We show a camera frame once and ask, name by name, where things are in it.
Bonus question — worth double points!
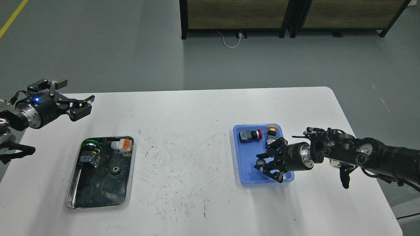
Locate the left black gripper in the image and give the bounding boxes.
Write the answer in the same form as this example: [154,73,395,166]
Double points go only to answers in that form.
[15,79,95,129]

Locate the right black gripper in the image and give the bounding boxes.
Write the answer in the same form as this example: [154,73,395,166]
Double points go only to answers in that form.
[254,137,314,183]

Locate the black gear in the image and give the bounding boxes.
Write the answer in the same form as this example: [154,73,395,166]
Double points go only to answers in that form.
[256,159,266,166]
[110,166,122,176]

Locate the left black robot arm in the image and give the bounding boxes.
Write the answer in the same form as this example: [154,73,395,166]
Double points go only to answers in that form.
[0,79,95,164]

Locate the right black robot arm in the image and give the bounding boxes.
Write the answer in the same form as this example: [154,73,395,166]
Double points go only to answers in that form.
[254,127,419,191]

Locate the blue plastic tray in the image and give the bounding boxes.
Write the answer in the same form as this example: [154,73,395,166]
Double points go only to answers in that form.
[233,123,283,185]

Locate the white orange connector block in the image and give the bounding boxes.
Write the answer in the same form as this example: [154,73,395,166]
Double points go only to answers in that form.
[111,139,133,156]

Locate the silver metal tray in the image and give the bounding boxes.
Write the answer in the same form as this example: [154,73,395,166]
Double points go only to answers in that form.
[65,136,136,209]

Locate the left wooden cabinet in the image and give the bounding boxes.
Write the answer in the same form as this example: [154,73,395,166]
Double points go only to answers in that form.
[179,0,296,40]

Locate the wooden cabinet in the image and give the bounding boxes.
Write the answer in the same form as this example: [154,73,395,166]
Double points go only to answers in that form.
[288,0,410,38]
[179,0,296,40]

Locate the right wooden cabinet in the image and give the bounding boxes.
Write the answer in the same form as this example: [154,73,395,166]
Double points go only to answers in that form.
[288,0,410,38]

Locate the yellow push button switch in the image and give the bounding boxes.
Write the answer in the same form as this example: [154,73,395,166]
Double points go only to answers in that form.
[265,126,279,148]

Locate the red push button switch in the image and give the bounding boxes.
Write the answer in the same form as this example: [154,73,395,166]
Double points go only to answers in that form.
[238,129,263,143]

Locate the green push button switch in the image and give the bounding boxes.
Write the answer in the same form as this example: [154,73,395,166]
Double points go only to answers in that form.
[78,139,102,168]

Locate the white floor cable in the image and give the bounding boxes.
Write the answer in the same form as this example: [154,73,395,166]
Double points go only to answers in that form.
[216,31,245,49]

